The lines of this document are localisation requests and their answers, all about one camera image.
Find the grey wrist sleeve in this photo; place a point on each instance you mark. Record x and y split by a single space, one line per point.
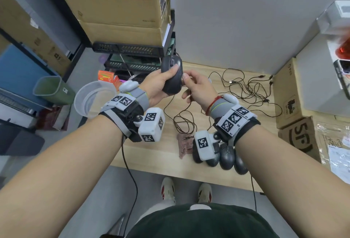
218 109
140 95

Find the white left wrist puck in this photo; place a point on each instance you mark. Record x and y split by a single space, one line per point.
128 86

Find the large stamped cardboard box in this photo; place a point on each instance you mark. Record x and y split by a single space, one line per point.
109 5

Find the left wrist camera rig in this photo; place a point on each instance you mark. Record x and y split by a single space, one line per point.
151 125

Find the dark grey padded seat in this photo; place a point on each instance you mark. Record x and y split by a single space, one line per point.
19 140

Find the grey right wrist sleeve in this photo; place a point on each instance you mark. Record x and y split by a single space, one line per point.
218 109

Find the orange box with green print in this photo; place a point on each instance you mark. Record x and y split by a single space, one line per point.
106 76

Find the grey left wrist sleeve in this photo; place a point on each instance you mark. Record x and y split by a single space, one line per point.
140 95

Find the plain orange small box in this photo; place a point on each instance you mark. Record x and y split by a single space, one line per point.
117 82

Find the cardboard box with black logo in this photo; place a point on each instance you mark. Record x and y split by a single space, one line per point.
317 134

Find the person's right forearm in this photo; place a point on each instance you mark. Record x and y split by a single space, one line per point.
287 180

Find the white chest device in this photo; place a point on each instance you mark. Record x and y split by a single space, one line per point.
200 207

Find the green trash bin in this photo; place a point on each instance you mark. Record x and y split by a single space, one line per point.
46 90

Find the white wrist puck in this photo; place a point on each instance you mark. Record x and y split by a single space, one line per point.
128 86
231 99

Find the dark red bag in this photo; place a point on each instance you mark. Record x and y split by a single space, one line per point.
52 119

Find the white right wrist puck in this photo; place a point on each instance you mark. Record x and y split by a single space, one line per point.
231 99

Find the blue panel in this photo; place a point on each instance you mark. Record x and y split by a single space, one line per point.
19 71

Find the small white boxes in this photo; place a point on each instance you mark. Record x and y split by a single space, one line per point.
333 16

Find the black stacked tray rack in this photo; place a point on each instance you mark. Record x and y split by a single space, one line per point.
131 49

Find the grey slatted panel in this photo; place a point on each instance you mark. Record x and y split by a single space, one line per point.
13 102

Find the person's right hand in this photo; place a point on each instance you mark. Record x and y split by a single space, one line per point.
202 90

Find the person's left forearm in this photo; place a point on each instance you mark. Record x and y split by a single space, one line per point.
54 180

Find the small stamped cardboard box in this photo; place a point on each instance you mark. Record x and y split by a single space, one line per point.
287 87

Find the plain cardboard box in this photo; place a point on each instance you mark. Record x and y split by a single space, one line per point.
123 34

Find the person's left shoe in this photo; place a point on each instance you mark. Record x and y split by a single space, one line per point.
167 188

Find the cardboard box with small prints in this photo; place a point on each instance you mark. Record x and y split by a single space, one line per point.
27 35

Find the pink fluffy wiping cloth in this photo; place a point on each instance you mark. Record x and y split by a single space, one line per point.
186 145

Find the person's beige trousers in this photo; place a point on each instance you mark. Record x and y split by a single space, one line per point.
153 210

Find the person's left hand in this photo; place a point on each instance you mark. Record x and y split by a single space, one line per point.
156 87

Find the orange bottle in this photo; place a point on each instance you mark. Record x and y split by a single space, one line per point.
344 49

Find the clear plastic basin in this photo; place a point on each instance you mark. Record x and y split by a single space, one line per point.
82 104

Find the phone with colourful case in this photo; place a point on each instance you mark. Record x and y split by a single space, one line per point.
343 79

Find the person's dark shirt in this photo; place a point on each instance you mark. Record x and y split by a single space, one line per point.
169 224

